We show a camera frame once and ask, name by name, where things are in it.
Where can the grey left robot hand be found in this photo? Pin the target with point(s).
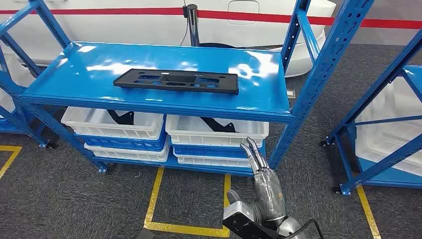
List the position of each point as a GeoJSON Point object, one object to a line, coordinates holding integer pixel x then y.
{"type": "Point", "coordinates": [145, 235]}

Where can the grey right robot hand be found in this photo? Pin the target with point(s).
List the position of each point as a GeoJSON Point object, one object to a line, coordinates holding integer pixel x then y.
{"type": "Point", "coordinates": [268, 194]}

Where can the long black plastic part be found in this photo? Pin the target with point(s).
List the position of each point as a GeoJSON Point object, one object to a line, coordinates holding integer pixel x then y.
{"type": "Point", "coordinates": [132, 82]}

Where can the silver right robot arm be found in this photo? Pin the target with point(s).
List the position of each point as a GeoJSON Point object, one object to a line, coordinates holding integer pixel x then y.
{"type": "Point", "coordinates": [290, 229]}

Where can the blue plastic bin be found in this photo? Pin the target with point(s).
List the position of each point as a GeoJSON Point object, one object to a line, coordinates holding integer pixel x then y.
{"type": "Point", "coordinates": [211, 152]}
{"type": "Point", "coordinates": [125, 144]}

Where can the metal floor outlet plate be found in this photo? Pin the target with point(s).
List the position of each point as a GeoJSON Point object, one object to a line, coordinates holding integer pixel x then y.
{"type": "Point", "coordinates": [290, 93]}

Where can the red barrier belt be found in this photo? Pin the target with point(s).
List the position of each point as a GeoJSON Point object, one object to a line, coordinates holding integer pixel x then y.
{"type": "Point", "coordinates": [99, 11]}
{"type": "Point", "coordinates": [263, 17]}

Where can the white car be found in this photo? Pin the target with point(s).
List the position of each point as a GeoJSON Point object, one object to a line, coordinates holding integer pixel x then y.
{"type": "Point", "coordinates": [132, 26]}

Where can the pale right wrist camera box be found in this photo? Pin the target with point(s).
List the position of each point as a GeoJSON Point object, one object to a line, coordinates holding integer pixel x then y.
{"type": "Point", "coordinates": [237, 214]}

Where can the black bracket part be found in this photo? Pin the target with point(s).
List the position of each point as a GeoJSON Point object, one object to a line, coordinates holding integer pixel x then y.
{"type": "Point", "coordinates": [216, 127]}
{"type": "Point", "coordinates": [123, 118]}

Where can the black stanchion post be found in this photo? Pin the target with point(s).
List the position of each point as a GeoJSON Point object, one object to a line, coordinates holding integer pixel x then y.
{"type": "Point", "coordinates": [193, 26]}

